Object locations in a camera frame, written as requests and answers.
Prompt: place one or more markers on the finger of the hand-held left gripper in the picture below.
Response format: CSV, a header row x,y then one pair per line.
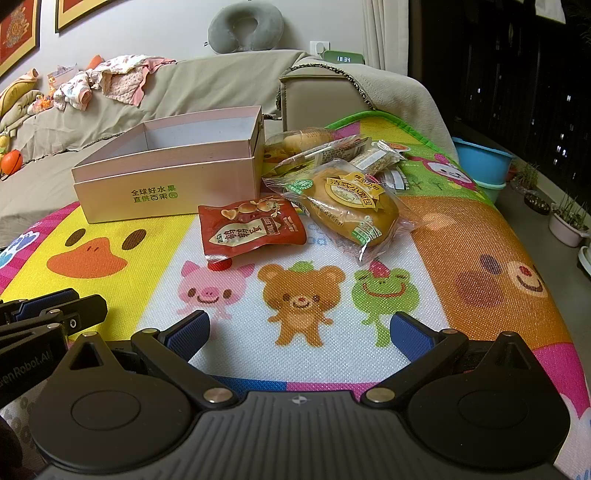
x,y
51,298
87,311

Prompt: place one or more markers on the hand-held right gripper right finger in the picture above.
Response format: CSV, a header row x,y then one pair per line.
x,y
411,330

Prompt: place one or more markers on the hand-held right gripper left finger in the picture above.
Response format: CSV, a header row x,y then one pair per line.
x,y
191,331

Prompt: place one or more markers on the packet of green plums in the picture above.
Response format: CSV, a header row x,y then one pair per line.
x,y
249,230

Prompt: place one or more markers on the round yellow bread packet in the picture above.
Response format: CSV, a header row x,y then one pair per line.
x,y
351,207

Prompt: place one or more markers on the pink cardboard box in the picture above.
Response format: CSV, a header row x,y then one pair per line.
x,y
161,189

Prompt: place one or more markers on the grain bar clear packet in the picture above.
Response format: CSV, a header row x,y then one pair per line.
x,y
376,157

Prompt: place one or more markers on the hawthorn stick snack packet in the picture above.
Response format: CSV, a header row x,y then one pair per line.
x,y
341,150

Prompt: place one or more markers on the striped bun clear packet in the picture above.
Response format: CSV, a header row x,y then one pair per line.
x,y
300,138

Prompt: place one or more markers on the colourful cartoon play mat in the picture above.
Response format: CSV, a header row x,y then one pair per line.
x,y
415,258

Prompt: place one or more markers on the orange toy ball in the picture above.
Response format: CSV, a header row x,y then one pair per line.
x,y
11,162

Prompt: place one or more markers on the small white snack packet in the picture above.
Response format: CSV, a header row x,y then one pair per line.
x,y
397,178

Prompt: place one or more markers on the teal plastic basin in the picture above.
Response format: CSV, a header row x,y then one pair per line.
x,y
491,191

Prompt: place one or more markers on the dark plant pot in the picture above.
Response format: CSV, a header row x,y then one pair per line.
x,y
538,205

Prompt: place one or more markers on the white plant pot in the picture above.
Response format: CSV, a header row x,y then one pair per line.
x,y
565,230

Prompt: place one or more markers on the blue plastic basin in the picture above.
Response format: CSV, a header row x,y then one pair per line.
x,y
480,159

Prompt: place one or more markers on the white ribbed pot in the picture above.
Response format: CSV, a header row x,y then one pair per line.
x,y
585,261

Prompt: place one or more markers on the yellow green plush toy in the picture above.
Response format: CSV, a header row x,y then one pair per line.
x,y
18,101

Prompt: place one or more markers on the floral baby garment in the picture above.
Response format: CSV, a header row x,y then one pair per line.
x,y
71,92

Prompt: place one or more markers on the pink quilted baby garment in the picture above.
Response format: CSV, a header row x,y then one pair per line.
x,y
124,78

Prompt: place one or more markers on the beige sofa cover cloth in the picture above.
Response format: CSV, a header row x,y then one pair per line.
x,y
207,87

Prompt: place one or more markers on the beige sofa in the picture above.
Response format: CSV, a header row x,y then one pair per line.
x,y
318,101

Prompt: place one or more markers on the dark glass window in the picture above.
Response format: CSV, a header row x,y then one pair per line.
x,y
498,69

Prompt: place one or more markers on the green digital clock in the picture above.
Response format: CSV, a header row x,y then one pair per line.
x,y
344,58

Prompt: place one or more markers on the cream curtain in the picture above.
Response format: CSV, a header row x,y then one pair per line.
x,y
388,32

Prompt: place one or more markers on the grey neck pillow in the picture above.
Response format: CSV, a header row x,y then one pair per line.
x,y
221,32

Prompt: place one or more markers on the red framed wall picture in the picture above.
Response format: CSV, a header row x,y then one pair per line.
x,y
74,11
18,32

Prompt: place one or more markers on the white wall socket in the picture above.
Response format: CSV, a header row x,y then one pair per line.
x,y
318,47

